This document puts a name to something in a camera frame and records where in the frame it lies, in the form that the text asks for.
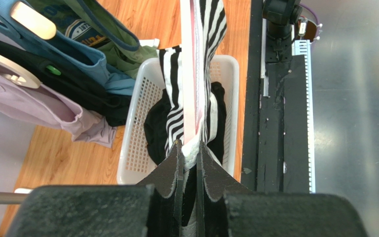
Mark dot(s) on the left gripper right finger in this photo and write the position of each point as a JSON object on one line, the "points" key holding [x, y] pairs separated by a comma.
{"points": [[213, 183]]}

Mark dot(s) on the mauve tank top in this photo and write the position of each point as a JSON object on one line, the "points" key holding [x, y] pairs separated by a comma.
{"points": [[46, 107]]}

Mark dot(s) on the olive green tank top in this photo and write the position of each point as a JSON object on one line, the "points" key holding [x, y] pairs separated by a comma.
{"points": [[87, 22]]}

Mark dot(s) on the wooden hanger under blue top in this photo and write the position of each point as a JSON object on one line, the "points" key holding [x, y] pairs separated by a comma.
{"points": [[33, 21]]}

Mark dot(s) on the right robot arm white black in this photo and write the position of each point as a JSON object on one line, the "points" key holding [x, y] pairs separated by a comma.
{"points": [[280, 15]]}

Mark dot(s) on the blue tank top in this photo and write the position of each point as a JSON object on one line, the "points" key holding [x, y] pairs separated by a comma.
{"points": [[71, 43]]}

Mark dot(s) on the black white striped tank top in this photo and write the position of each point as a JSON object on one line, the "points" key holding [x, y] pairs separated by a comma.
{"points": [[214, 25]]}

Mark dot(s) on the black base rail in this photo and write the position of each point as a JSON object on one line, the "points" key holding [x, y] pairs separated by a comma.
{"points": [[278, 141]]}

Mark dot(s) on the wooden hanger under mauve top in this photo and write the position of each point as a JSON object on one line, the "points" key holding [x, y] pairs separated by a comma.
{"points": [[19, 75]]}

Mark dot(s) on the green plastic hanger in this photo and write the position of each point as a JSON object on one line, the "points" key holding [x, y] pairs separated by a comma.
{"points": [[53, 70]]}

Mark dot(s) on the white plastic laundry basket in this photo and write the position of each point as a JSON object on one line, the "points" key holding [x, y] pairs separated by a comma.
{"points": [[134, 162]]}

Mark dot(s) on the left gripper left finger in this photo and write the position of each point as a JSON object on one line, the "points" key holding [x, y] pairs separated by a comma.
{"points": [[165, 213]]}

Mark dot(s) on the pink plastic hanger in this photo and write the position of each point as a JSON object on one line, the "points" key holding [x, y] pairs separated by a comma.
{"points": [[192, 68]]}

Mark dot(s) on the black top on green hanger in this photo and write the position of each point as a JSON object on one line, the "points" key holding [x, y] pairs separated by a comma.
{"points": [[72, 83]]}

